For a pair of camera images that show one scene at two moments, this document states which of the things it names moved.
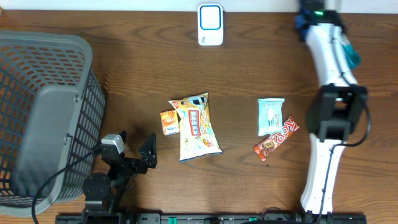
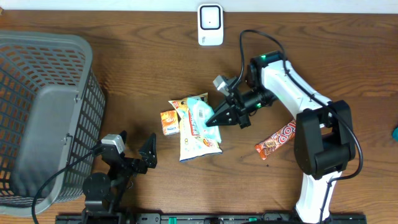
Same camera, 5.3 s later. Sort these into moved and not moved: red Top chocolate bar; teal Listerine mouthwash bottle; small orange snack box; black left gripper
Moved: teal Listerine mouthwash bottle
Not moved: small orange snack box; black left gripper; red Top chocolate bar
